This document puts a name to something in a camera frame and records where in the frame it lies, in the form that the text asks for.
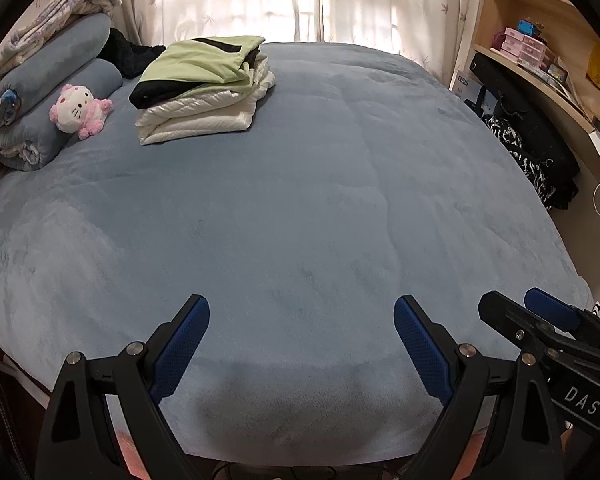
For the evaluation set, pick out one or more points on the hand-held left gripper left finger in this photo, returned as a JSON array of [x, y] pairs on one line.
[[180, 350]]

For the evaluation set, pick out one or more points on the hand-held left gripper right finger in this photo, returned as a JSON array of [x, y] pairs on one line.
[[425, 345]]

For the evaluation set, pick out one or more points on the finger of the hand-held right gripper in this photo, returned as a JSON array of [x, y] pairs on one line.
[[505, 315], [550, 305]]

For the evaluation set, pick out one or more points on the light green black jacket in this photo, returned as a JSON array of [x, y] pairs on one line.
[[195, 60]]

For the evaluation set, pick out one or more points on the black white zebra cloth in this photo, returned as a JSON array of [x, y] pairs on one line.
[[515, 145]]

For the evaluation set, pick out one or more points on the blue bed blanket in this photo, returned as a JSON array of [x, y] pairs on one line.
[[300, 210]]

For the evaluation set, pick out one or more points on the long black bag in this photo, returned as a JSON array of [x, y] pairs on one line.
[[530, 120]]

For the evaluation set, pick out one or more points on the white cardboard box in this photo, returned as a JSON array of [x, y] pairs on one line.
[[467, 87]]

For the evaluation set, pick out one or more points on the colourful printed box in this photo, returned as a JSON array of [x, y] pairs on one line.
[[557, 71]]

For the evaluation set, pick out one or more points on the white puffer jacket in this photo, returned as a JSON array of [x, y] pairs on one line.
[[200, 115]]

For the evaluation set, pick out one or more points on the stack of pink boxes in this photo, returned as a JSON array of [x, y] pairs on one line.
[[522, 50]]

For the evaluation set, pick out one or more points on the pink white cat plush toy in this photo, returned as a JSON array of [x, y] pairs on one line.
[[75, 105]]

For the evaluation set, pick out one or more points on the small blue box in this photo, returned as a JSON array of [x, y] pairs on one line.
[[529, 27]]

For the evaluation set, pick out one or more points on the wooden bookshelf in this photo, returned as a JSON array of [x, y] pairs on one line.
[[490, 15]]

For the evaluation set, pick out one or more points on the black fuzzy cloth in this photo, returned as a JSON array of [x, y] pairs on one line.
[[130, 57]]

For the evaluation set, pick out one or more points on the blue cartoon plush toy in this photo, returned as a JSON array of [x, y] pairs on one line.
[[7, 102]]

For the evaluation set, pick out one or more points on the white leaf print curtain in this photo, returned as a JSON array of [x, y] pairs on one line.
[[390, 5], [205, 0]]

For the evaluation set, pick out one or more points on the floral patterned blanket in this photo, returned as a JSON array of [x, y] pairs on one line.
[[60, 5]]

